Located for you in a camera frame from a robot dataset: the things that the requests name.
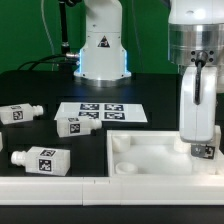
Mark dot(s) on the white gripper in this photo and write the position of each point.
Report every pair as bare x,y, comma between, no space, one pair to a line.
197,121

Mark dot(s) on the white square tabletop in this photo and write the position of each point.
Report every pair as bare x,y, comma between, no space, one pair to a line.
156,153

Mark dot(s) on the white obstacle fence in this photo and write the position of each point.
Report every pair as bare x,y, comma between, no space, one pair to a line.
153,190

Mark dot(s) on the white marker sheet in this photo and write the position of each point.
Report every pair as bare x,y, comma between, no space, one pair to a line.
116,112

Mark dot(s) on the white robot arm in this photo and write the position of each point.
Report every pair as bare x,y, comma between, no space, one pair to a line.
195,44

